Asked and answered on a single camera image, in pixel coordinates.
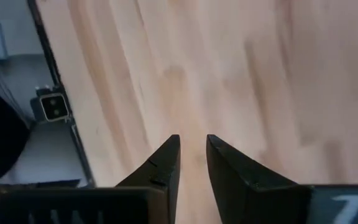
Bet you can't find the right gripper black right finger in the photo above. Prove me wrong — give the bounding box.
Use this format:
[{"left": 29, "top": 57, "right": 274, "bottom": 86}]
[{"left": 206, "top": 134, "right": 314, "bottom": 224}]

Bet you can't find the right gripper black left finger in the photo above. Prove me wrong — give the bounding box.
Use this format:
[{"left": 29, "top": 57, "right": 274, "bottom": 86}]
[{"left": 116, "top": 133, "right": 181, "bottom": 224}]

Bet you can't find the small table edge camera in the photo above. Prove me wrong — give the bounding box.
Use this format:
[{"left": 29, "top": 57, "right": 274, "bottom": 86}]
[{"left": 30, "top": 86, "right": 71, "bottom": 124}]

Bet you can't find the black aluminium rail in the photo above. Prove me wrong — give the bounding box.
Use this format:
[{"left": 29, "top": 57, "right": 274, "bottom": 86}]
[{"left": 26, "top": 0, "right": 96, "bottom": 188}]

